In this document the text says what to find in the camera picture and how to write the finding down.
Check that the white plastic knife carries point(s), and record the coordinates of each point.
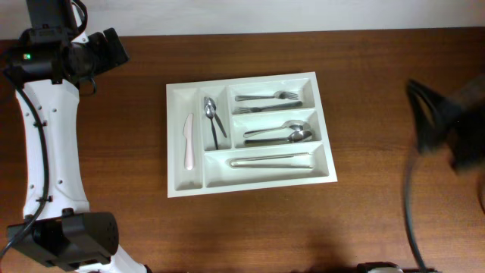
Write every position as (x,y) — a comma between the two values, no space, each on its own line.
(189,161)

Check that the small steel teaspoon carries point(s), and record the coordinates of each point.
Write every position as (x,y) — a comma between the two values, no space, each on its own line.
(210,114)
(210,101)

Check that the long steel kitchen tongs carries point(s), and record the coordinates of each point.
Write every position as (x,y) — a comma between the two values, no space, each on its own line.
(286,161)

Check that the steel fork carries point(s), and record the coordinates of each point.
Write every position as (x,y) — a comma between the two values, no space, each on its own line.
(254,107)
(276,95)

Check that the large steel spoon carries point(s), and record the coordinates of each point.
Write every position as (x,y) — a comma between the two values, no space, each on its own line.
(294,137)
(292,124)

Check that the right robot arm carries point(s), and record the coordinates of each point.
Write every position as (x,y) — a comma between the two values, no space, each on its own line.
(456,121)

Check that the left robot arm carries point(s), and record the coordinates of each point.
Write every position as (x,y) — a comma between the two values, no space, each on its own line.
(46,68)

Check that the white plastic cutlery tray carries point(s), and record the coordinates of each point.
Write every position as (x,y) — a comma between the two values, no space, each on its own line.
(211,173)

